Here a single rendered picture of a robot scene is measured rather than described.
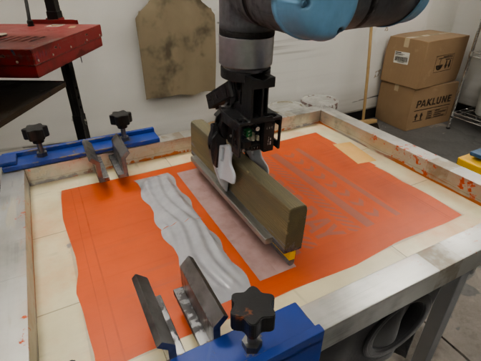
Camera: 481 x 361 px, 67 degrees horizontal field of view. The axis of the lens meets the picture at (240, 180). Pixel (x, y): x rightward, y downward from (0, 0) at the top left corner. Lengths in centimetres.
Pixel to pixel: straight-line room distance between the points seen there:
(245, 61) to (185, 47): 211
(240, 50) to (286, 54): 259
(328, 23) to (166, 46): 220
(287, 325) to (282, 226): 14
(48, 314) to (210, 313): 22
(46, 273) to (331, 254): 41
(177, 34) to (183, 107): 52
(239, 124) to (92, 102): 214
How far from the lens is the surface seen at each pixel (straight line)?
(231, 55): 50
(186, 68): 262
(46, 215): 71
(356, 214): 66
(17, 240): 60
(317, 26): 39
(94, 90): 257
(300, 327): 41
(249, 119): 51
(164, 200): 67
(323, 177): 75
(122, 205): 68
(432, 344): 131
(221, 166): 59
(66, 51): 153
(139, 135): 83
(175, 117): 276
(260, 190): 52
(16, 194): 72
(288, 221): 48
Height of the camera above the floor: 132
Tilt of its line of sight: 31 degrees down
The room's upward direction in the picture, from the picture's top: straight up
